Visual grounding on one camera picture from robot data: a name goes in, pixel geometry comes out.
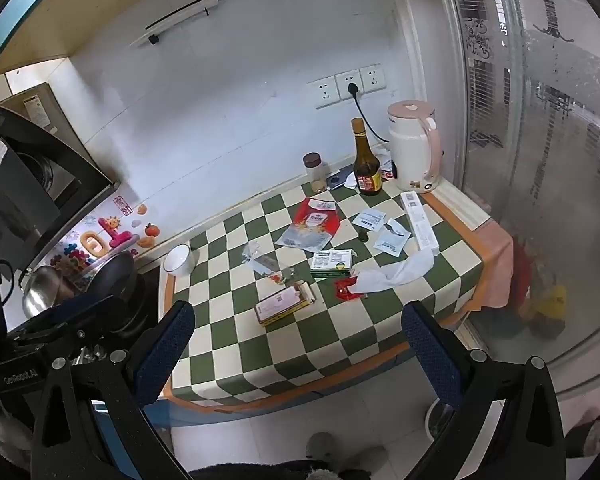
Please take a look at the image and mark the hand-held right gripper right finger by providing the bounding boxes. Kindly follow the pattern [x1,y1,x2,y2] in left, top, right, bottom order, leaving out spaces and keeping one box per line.
[401,301,581,480]

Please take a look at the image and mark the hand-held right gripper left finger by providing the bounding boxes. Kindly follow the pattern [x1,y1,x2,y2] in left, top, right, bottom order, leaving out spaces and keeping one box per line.
[30,301,197,480]

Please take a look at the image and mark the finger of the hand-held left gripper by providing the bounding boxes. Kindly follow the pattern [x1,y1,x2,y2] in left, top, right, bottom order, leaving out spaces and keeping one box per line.
[7,292,131,348]

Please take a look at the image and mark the grey trash bin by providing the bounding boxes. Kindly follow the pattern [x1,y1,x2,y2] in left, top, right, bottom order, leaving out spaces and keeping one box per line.
[425,400,458,443]

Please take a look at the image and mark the white tissue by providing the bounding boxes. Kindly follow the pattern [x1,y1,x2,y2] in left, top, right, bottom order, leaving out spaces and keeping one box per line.
[352,249,436,295]

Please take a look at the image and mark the red wrapper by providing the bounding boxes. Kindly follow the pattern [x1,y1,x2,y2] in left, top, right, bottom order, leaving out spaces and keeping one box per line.
[334,276,371,302]

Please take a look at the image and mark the pink box yellow edge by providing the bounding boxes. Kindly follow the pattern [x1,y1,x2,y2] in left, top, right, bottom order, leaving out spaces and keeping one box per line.
[254,281,317,327]

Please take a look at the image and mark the long white box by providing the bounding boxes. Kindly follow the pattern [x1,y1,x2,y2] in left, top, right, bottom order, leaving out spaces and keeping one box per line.
[400,191,440,255]

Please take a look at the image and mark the torn white sachet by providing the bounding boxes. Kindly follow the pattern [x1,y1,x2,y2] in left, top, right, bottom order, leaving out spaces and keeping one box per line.
[384,217,412,239]

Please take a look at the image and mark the clear plastic wrapper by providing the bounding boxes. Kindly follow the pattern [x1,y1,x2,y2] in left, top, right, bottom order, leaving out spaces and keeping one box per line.
[240,242,296,286]

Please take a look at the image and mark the green white medicine box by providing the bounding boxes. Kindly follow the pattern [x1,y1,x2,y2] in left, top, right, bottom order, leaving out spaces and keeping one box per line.
[310,248,356,278]

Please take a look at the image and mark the red white snack packet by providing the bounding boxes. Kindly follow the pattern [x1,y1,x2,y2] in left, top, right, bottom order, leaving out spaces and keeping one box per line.
[274,197,342,253]

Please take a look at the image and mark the person's left forearm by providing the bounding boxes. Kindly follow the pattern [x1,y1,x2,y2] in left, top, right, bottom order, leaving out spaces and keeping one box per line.
[0,400,33,466]

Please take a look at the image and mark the steel pot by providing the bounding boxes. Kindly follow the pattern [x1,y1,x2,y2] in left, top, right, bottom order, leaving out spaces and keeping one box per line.
[22,265,81,318]

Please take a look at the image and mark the black frying pan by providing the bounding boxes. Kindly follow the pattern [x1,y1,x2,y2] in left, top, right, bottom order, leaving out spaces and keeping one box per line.
[82,251,146,321]

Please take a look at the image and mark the green white checkered tablecloth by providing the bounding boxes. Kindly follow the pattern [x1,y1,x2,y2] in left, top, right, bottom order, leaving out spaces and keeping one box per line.
[162,175,513,406]

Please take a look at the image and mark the white bowl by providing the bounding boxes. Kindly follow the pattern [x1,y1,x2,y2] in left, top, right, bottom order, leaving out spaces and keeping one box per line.
[163,244,196,278]

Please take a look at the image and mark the red bag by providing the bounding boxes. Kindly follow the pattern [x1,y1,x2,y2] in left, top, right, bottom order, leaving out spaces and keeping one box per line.
[512,240,536,311]

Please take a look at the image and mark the yellow bag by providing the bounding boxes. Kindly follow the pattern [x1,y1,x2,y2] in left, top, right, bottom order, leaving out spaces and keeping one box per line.
[535,285,568,331]

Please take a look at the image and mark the black range hood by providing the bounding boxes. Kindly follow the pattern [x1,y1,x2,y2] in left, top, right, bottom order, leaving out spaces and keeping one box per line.
[0,100,121,273]

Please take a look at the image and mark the person's left grey slipper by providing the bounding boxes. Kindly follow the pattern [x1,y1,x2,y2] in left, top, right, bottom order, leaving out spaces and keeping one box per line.
[305,432,338,461]

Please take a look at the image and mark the black bin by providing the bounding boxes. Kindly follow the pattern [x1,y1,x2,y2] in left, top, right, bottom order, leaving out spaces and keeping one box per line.
[564,412,600,458]

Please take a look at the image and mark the brown glass sauce bottle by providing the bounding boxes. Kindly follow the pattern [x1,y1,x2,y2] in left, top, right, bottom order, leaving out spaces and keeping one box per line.
[350,118,383,197]

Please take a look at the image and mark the brown metal appliance box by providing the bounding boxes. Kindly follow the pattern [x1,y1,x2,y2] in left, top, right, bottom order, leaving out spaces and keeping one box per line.
[0,82,88,161]

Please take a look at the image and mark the white pink electric kettle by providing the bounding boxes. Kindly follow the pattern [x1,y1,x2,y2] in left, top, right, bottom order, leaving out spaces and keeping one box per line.
[386,100,443,194]

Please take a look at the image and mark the clear spice jar brown lid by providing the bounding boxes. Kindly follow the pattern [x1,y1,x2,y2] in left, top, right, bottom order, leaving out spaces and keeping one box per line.
[302,153,329,194]

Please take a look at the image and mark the frosted glass sliding door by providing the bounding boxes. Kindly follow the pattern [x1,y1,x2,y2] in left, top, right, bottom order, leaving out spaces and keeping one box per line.
[430,0,600,376]

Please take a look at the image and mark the metal coat stand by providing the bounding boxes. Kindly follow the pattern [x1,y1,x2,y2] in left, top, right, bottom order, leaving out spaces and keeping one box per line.
[522,0,576,43]

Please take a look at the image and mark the colourful wall stickers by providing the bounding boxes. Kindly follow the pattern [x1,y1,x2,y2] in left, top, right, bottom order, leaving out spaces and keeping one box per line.
[50,195,161,281]

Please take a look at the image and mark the black plug cable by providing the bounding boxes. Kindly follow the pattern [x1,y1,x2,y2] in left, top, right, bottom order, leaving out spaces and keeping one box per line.
[347,82,393,143]

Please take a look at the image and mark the white wall socket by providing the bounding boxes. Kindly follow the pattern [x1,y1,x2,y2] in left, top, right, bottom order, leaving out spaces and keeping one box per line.
[335,72,365,102]
[314,80,340,110]
[359,64,387,95]

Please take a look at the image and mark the wooden wall cabinet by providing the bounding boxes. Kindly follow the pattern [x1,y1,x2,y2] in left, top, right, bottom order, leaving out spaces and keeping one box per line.
[0,0,146,81]

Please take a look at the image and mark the black white wall rail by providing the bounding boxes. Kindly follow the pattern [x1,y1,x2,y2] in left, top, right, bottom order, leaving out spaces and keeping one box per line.
[130,0,249,48]

